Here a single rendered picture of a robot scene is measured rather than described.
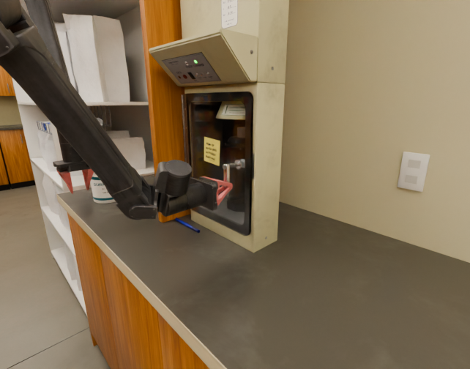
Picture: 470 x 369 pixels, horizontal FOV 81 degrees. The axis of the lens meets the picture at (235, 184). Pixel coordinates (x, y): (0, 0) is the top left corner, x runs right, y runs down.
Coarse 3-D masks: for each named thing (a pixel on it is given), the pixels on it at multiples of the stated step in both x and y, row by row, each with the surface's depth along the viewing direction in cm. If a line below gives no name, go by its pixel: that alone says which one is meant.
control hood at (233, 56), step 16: (208, 32) 59; (224, 32) 57; (160, 48) 74; (176, 48) 69; (192, 48) 66; (208, 48) 63; (224, 48) 60; (240, 48) 61; (256, 48) 64; (160, 64) 81; (224, 64) 65; (240, 64) 62; (256, 64) 65; (176, 80) 84; (224, 80) 70; (240, 80) 66; (256, 80) 66
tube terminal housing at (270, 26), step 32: (192, 0) 78; (256, 0) 62; (288, 0) 68; (192, 32) 80; (256, 32) 64; (256, 96) 68; (256, 128) 70; (256, 160) 72; (256, 192) 75; (256, 224) 78
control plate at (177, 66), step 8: (184, 56) 70; (192, 56) 69; (200, 56) 67; (168, 64) 78; (176, 64) 76; (184, 64) 74; (192, 64) 72; (200, 64) 70; (208, 64) 68; (176, 72) 80; (184, 72) 77; (192, 72) 75; (200, 72) 73; (184, 80) 81; (192, 80) 78; (200, 80) 76; (208, 80) 74; (216, 80) 72
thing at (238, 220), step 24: (192, 96) 85; (216, 96) 77; (240, 96) 70; (192, 120) 87; (216, 120) 79; (240, 120) 71; (192, 144) 90; (240, 144) 73; (192, 168) 93; (216, 168) 83; (240, 168) 75; (240, 192) 77; (216, 216) 88; (240, 216) 79
